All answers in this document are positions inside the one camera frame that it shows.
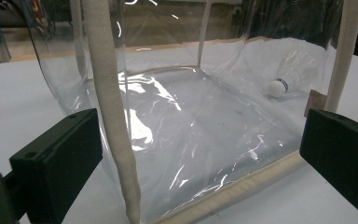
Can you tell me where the clear plastic tote bag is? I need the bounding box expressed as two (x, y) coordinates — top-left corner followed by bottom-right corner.
(24, 0), (358, 224)

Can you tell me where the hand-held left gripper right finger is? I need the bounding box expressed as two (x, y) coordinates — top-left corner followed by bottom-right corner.
(299, 107), (358, 224)

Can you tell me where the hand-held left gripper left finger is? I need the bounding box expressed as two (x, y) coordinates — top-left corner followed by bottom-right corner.
(8, 107), (103, 224)

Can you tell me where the white shuttlecock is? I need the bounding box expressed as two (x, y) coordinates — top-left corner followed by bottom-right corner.
(267, 52), (320, 98)

